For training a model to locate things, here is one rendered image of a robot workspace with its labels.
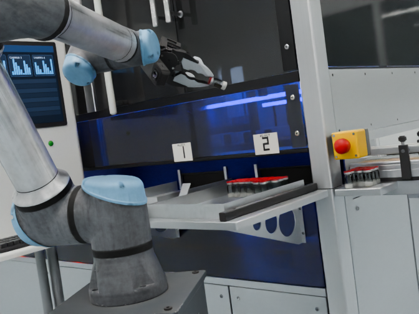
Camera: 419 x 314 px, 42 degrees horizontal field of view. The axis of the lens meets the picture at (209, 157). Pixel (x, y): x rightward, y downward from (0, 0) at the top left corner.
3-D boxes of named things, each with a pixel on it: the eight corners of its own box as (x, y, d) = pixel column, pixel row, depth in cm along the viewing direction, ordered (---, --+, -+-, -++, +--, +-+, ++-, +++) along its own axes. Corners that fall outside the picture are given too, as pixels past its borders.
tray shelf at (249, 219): (168, 195, 199) (167, 190, 199) (341, 191, 153) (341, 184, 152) (55, 225, 163) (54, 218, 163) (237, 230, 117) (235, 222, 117)
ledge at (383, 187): (358, 187, 156) (357, 180, 156) (402, 185, 147) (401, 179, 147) (335, 196, 145) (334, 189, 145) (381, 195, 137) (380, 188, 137)
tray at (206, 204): (231, 194, 164) (229, 182, 164) (305, 192, 147) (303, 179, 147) (148, 218, 139) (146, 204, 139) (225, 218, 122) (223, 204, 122)
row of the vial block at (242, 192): (231, 196, 158) (229, 180, 158) (282, 195, 146) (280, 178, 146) (226, 197, 156) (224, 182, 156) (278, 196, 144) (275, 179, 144)
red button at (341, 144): (340, 153, 143) (338, 138, 143) (354, 152, 140) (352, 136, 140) (333, 155, 140) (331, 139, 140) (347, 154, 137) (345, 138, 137)
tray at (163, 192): (177, 190, 195) (176, 180, 195) (233, 188, 178) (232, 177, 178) (101, 209, 170) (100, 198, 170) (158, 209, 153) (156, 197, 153)
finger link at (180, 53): (201, 55, 134) (166, 44, 132) (201, 58, 132) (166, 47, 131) (194, 71, 136) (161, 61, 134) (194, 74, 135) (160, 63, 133)
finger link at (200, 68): (216, 58, 139) (182, 47, 137) (217, 68, 134) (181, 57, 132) (212, 68, 141) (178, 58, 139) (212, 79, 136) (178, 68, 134)
